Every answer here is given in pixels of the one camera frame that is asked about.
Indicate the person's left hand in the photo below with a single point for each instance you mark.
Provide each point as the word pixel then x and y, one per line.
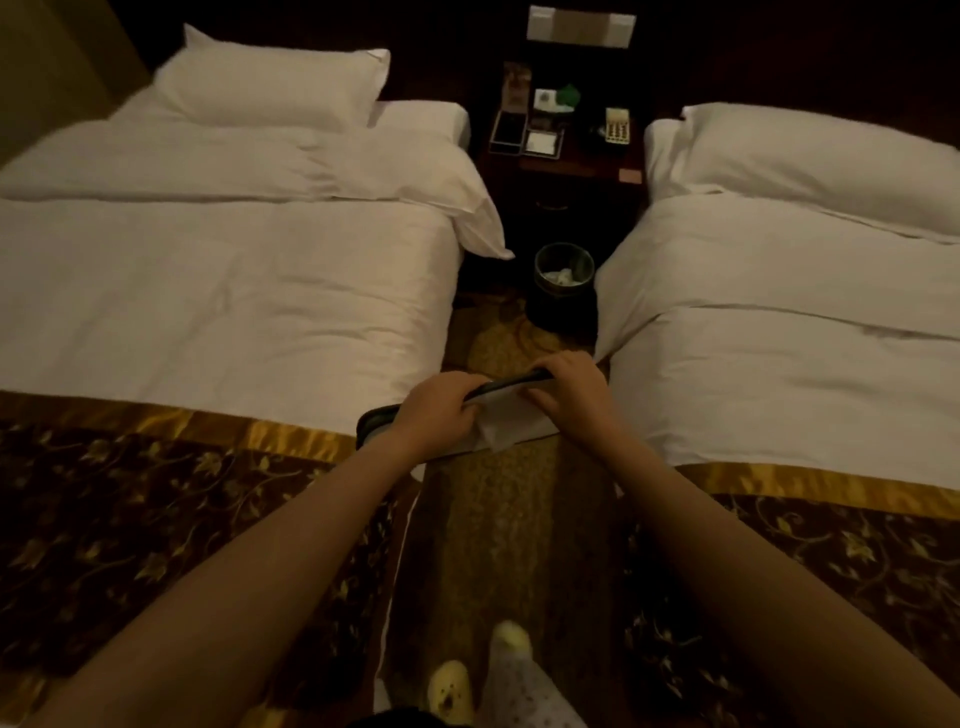
pixel 439 420

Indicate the person's right hand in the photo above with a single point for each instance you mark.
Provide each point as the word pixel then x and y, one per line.
pixel 581 397

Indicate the white slipper with grey trim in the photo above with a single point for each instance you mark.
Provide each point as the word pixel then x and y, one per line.
pixel 517 424

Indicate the white bed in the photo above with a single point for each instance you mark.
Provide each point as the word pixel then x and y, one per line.
pixel 787 390
pixel 225 300

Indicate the person's right forearm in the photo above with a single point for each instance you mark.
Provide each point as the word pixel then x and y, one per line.
pixel 750 600

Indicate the person's black shirt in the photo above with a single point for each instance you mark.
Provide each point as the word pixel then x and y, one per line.
pixel 405 721

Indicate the black round waste bin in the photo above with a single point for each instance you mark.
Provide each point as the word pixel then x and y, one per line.
pixel 562 315

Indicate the white crumpled waste paper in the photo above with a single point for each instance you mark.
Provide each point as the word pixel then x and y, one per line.
pixel 559 276

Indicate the dark wooden nightstand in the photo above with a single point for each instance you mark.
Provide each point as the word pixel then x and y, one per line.
pixel 555 202

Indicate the small pink card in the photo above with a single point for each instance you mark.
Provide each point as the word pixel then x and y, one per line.
pixel 631 176

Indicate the white notepad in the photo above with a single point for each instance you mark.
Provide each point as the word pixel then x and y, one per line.
pixel 542 144

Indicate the white desk telephone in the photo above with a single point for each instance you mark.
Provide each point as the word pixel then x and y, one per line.
pixel 617 127

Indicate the small black tray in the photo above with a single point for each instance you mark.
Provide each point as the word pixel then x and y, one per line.
pixel 508 133

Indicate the white dotted trousers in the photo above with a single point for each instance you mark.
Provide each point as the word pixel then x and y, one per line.
pixel 525 697

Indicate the green and white small box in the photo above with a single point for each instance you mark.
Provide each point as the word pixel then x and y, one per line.
pixel 559 99

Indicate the standing brochure card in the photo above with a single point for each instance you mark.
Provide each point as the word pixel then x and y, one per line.
pixel 516 86

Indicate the white pillow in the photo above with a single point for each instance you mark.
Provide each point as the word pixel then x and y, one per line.
pixel 825 165
pixel 262 82

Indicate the white wall switch panel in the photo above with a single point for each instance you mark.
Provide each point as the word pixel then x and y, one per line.
pixel 581 26

